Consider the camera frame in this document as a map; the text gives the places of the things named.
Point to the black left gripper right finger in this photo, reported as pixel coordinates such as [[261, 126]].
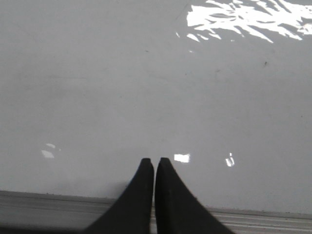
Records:
[[177, 211]]

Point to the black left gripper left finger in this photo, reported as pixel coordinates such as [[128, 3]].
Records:
[[131, 212]]

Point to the white whiteboard with aluminium frame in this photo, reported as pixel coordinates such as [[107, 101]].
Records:
[[223, 88]]

